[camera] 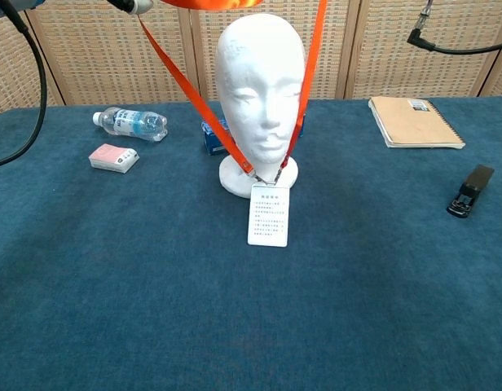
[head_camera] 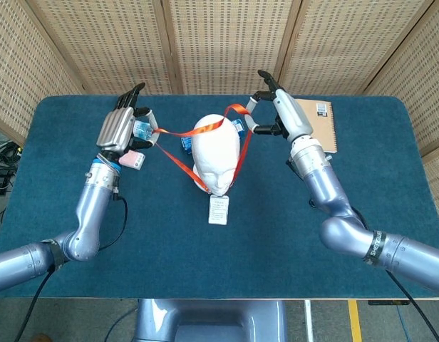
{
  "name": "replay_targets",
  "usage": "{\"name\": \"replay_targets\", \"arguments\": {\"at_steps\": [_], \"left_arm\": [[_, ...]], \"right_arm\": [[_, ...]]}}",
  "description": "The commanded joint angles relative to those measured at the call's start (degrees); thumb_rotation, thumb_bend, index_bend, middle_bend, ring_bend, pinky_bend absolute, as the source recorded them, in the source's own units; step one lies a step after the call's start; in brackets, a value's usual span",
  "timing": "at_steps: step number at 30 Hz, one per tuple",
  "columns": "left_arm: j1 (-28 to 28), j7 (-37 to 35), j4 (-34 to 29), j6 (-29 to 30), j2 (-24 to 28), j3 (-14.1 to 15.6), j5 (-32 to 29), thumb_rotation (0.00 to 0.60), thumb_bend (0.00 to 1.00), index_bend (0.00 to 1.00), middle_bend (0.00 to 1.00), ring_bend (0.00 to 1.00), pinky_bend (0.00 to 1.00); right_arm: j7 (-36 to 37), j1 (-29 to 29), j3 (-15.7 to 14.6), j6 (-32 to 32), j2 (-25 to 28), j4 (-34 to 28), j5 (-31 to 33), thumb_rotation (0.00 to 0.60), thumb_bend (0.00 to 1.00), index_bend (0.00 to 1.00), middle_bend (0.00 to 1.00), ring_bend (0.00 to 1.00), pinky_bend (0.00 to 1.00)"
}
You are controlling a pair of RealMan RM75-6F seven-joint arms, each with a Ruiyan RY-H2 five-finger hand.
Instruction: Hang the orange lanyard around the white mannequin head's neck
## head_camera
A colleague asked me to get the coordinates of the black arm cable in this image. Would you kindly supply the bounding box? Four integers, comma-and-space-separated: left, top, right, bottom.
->
12, 194, 130, 342
285, 160, 439, 342

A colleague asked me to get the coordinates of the clear plastic water bottle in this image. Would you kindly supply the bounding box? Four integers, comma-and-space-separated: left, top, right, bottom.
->
133, 120, 152, 140

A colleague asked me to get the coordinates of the woven folding screen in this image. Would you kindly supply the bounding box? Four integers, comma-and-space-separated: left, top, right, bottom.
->
0, 0, 439, 232

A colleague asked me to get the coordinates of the brown spiral notebook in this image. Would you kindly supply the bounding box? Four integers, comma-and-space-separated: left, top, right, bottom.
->
294, 98, 339, 155

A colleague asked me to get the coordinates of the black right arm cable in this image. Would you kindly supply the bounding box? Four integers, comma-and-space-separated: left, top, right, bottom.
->
285, 160, 439, 342

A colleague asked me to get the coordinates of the orange lanyard strap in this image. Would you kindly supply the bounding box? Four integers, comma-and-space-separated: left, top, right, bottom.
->
151, 103, 254, 195

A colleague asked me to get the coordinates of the grey-blue robot torso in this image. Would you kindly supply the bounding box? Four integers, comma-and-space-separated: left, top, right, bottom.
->
133, 299, 288, 342

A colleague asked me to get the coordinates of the blue felt table cover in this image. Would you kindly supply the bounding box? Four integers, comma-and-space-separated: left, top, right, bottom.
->
0, 94, 439, 300

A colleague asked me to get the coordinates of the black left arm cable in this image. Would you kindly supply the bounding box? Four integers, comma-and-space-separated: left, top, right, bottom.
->
12, 194, 130, 342

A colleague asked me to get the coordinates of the pink and white card box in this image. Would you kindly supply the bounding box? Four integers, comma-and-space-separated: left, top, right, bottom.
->
118, 149, 147, 170

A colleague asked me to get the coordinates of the white table leg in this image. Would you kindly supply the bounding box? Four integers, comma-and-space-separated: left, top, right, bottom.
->
303, 300, 315, 342

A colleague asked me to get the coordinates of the white badge card holder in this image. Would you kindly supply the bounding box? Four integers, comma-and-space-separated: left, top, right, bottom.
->
207, 194, 231, 226

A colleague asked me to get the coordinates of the black floor cable bundle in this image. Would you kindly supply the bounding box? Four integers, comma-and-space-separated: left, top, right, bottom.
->
0, 140, 24, 172

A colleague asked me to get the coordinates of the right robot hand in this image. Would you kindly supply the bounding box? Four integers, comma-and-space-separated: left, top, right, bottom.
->
244, 70, 315, 143

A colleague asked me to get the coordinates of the white foam mannequin head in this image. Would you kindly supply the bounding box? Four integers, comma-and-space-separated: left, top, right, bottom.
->
190, 113, 241, 196

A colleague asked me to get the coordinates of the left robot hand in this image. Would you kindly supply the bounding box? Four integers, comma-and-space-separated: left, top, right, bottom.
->
95, 82, 159, 155

